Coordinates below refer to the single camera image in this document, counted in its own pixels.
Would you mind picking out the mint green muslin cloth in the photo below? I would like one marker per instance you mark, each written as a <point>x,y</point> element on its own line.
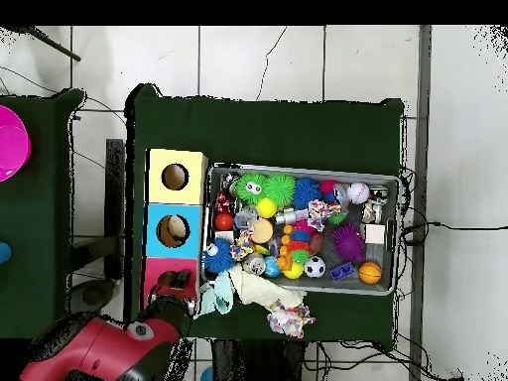
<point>213,294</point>

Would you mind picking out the blue spiky ball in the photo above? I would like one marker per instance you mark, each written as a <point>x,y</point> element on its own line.
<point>220,255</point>
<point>307,193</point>

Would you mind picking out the cream yellow muslin cloth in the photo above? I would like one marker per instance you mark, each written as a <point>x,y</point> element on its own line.
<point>266,290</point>

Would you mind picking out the purple plush toy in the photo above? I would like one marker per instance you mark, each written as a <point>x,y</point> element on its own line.
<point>348,240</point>

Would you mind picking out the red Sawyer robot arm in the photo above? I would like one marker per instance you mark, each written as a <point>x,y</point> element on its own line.
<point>95,349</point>

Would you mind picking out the wooden box with three holes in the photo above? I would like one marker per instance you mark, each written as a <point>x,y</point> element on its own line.
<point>189,238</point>

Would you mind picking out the shallow clear mesh bin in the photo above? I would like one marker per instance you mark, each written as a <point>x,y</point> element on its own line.
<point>394,198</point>

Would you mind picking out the grey stand base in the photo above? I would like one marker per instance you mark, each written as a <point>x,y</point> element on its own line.
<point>91,294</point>

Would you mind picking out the blue ball on floor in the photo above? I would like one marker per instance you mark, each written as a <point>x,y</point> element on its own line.
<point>206,375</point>

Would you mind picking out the black upright panel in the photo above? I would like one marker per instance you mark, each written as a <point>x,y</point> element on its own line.
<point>115,198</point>

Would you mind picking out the small yellow ball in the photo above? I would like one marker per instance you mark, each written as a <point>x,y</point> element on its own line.
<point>267,208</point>

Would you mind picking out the green furry googly-eyed toy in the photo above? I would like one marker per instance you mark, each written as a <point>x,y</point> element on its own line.
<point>252,189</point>

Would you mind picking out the black and white soccer ball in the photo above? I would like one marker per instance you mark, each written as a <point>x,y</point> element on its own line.
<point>315,267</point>

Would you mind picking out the green spiky ball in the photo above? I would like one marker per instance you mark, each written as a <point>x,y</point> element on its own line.
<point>280,190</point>

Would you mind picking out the green covered side table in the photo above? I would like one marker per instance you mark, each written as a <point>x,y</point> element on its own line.
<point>36,214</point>

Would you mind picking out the small blue toy block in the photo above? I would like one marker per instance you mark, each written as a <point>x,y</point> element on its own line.
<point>343,271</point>

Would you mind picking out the light blue cup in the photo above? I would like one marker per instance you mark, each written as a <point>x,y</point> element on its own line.
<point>4,253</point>

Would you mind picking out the dark green table cloth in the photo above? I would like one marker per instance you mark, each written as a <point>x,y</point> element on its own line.
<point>262,131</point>

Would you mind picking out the small orange basketball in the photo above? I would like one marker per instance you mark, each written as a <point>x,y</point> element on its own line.
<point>369,272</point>

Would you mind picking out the white baseball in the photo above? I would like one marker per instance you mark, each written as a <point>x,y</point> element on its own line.
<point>357,193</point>

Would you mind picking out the pale wooden block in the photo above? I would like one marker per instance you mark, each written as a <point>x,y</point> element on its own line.
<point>375,234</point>

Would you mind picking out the large pink round dish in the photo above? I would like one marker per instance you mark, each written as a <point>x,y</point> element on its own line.
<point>12,143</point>

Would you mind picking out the black rod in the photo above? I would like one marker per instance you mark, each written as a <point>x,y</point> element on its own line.
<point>48,44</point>

